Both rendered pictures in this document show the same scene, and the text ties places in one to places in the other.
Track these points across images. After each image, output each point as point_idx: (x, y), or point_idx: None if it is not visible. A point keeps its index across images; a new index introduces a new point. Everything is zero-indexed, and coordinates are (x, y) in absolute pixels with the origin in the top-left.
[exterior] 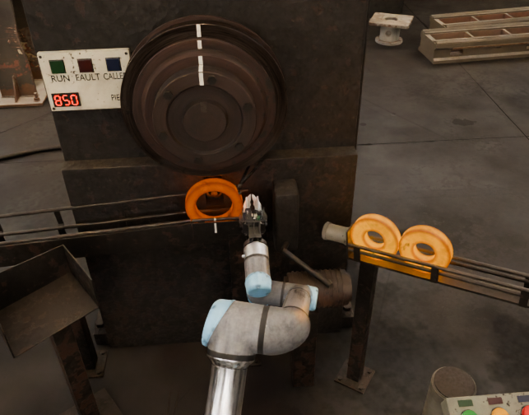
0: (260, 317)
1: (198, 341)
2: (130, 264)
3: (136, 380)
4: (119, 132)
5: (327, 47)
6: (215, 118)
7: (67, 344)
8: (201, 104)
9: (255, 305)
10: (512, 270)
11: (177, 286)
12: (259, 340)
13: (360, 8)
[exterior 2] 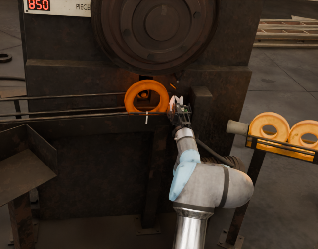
0: (223, 175)
1: (111, 215)
2: (68, 150)
3: (65, 244)
4: (76, 38)
5: None
6: (171, 20)
7: (23, 209)
8: (163, 8)
9: (215, 165)
10: None
11: (103, 169)
12: (224, 193)
13: None
